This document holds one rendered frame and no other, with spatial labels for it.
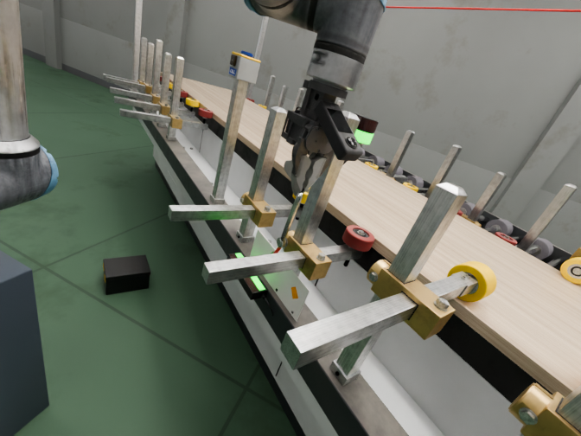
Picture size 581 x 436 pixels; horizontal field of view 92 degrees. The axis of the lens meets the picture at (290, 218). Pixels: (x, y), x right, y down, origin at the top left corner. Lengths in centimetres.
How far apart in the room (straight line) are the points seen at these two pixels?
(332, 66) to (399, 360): 69
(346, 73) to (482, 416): 71
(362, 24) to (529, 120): 422
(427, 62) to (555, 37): 128
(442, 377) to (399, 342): 11
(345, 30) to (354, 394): 65
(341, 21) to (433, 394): 78
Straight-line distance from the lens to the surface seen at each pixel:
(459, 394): 80
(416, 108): 442
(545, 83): 469
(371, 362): 87
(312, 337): 35
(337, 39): 52
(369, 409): 68
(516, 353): 71
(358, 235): 75
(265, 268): 60
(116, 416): 137
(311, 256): 65
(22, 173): 94
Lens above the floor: 121
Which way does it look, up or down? 25 degrees down
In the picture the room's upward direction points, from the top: 19 degrees clockwise
